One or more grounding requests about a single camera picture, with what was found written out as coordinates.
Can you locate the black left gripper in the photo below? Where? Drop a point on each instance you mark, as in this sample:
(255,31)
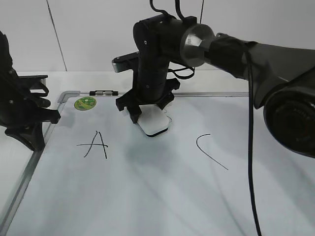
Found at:
(24,108)

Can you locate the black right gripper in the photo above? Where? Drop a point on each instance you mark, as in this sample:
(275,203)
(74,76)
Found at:
(147,94)

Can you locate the white whiteboard eraser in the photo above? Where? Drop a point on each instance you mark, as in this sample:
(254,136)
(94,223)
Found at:
(153,120)

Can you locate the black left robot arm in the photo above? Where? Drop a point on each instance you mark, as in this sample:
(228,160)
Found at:
(6,62)

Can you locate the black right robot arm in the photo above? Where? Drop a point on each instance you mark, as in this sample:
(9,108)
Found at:
(281,79)

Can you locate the black board hanging clip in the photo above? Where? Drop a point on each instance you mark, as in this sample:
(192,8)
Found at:
(103,93)

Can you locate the round green magnet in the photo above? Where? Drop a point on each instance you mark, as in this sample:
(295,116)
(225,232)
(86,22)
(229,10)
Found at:
(85,103)

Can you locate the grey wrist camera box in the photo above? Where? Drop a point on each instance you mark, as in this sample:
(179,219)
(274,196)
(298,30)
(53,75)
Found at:
(126,62)

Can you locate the white whiteboard with aluminium frame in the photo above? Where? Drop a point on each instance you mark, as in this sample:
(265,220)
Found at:
(100,175)

